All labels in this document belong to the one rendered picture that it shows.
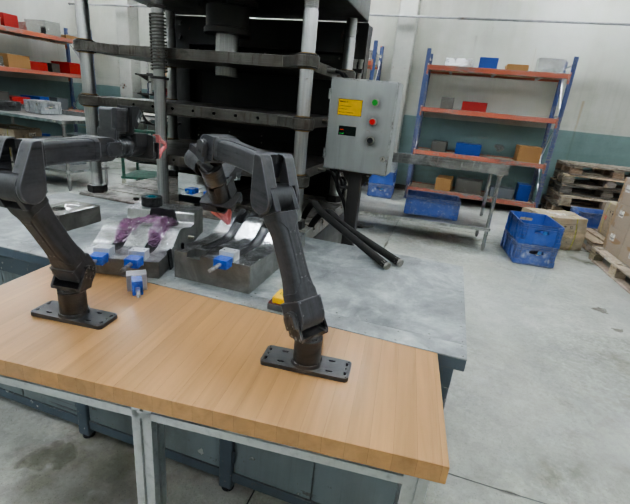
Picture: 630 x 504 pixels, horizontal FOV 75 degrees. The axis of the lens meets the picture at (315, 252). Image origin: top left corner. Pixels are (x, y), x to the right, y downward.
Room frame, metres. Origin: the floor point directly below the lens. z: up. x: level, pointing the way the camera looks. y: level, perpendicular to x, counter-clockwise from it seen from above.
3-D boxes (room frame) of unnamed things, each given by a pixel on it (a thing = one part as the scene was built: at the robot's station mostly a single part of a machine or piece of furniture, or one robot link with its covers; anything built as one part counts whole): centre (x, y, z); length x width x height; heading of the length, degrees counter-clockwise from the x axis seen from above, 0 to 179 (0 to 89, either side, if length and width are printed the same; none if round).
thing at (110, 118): (1.08, 0.56, 1.24); 0.12 x 0.09 x 0.12; 170
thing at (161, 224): (1.41, 0.60, 0.90); 0.26 x 0.18 x 0.08; 1
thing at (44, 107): (5.92, 3.93, 0.96); 0.41 x 0.31 x 0.17; 63
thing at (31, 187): (0.92, 0.58, 1.17); 0.30 x 0.09 x 0.12; 170
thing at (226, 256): (1.12, 0.27, 0.89); 0.13 x 0.05 x 0.05; 165
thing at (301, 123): (2.40, 0.55, 1.20); 1.29 x 0.83 x 0.19; 74
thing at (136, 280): (1.05, 0.49, 0.82); 0.13 x 0.05 x 0.05; 26
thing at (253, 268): (1.39, 0.24, 0.87); 0.50 x 0.26 x 0.14; 164
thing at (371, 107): (2.01, -0.16, 0.74); 0.31 x 0.22 x 1.47; 74
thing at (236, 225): (1.38, 0.25, 0.92); 0.35 x 0.16 x 0.09; 164
